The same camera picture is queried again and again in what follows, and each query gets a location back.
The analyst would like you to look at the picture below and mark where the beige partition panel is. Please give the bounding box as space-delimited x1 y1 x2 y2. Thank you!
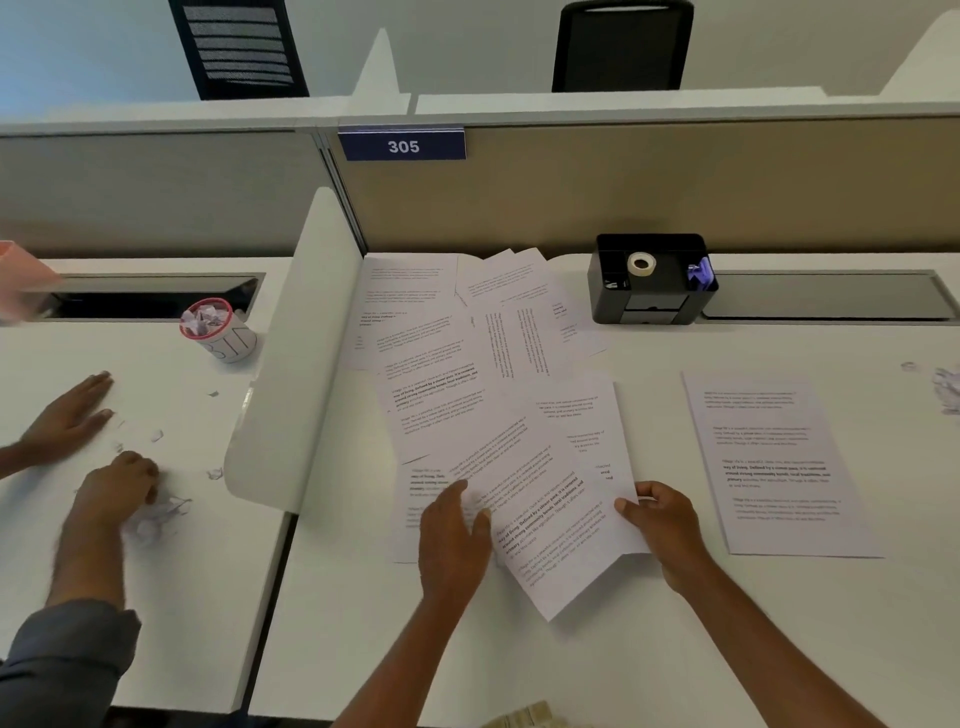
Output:
0 130 333 261
322 114 960 262

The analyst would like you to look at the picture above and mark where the white desk divider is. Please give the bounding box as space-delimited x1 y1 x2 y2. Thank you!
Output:
351 27 413 99
879 9 960 96
223 186 366 516

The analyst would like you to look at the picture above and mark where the pile of printed papers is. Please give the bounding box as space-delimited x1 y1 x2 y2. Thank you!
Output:
341 247 639 567

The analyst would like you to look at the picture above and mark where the pink box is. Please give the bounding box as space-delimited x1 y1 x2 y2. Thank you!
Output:
0 240 66 326

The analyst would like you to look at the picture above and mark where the person's left hand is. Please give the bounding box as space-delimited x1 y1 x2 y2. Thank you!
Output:
417 480 494 606

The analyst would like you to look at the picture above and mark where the crumpled paper ball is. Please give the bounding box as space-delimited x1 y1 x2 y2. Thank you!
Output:
184 301 232 336
122 493 194 546
931 365 960 416

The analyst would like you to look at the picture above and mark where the black desk organizer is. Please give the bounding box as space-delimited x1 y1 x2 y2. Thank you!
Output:
588 233 720 327

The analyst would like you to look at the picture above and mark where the black mesh office chair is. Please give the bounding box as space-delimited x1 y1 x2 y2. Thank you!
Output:
552 0 696 94
168 0 311 102

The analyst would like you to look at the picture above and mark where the beige striped cloth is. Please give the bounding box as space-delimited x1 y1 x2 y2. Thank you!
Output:
480 700 580 728

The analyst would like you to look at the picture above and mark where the another person's forearm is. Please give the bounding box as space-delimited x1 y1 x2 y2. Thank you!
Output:
46 517 129 610

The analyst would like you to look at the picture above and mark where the person's left forearm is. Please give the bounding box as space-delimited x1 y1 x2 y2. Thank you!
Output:
337 585 485 728

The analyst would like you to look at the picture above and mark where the person's right hand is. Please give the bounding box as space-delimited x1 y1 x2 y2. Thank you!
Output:
614 480 714 594

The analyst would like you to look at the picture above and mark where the blue number sign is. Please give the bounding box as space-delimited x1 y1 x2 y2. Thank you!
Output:
337 126 468 163

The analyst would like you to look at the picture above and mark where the grey cable tray cover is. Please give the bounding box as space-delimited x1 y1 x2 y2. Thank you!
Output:
700 269 960 326

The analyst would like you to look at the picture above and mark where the person's right forearm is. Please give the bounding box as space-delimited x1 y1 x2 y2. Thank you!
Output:
663 558 894 728

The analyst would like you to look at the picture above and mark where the white cup with pink rim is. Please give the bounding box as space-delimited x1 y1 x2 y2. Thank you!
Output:
178 297 259 366

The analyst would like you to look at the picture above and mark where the printed paper sheet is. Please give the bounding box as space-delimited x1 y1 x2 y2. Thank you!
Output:
457 438 651 624
681 369 885 560

